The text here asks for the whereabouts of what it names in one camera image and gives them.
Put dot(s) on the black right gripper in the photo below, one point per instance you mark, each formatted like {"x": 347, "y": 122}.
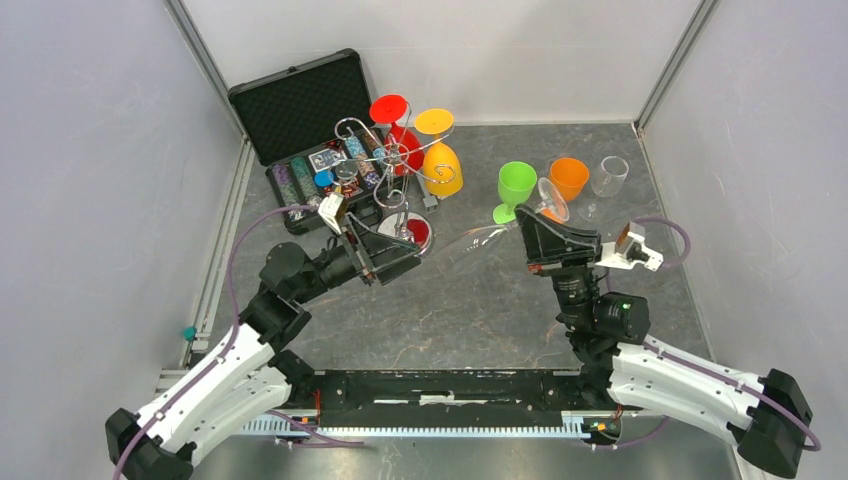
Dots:
{"x": 551, "y": 248}

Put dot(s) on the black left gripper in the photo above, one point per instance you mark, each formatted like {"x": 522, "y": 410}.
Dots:
{"x": 376, "y": 253}

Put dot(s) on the green plastic wine glass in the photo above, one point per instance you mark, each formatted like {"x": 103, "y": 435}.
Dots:
{"x": 516, "y": 181}

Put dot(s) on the orange plastic wine glass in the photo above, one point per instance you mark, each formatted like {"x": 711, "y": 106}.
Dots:
{"x": 566, "y": 179}

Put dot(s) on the clear wine glass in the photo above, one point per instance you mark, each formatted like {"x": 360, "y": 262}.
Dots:
{"x": 468, "y": 250}
{"x": 606, "y": 181}

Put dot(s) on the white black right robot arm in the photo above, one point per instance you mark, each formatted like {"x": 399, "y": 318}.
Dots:
{"x": 767, "y": 419}

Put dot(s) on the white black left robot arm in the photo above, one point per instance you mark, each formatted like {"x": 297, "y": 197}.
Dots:
{"x": 250, "y": 371}

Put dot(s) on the yellow plastic wine glass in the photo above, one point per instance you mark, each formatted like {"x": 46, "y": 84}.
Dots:
{"x": 441, "y": 166}

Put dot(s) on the red plastic wine glass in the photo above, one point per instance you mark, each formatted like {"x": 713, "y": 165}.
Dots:
{"x": 391, "y": 110}

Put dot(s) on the grey white blue brick toy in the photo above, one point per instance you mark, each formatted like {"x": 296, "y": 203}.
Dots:
{"x": 430, "y": 202}

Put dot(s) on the black poker chip case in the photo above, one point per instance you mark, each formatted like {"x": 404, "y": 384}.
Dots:
{"x": 311, "y": 130}

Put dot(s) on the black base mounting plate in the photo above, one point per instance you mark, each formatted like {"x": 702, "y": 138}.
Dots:
{"x": 446, "y": 398}

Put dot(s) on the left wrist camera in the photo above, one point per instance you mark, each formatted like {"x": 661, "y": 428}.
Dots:
{"x": 332, "y": 211}

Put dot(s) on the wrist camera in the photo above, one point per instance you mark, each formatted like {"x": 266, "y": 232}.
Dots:
{"x": 629, "y": 250}
{"x": 332, "y": 211}

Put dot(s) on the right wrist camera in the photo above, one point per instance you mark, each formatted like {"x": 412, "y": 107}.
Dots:
{"x": 629, "y": 250}

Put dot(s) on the chrome wire glass rack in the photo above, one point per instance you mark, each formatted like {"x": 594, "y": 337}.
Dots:
{"x": 390, "y": 193}

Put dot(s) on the slotted cable duct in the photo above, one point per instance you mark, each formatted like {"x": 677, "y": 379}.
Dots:
{"x": 565, "y": 427}

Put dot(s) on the teal clip on frame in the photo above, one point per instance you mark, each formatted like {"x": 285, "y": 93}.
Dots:
{"x": 189, "y": 334}

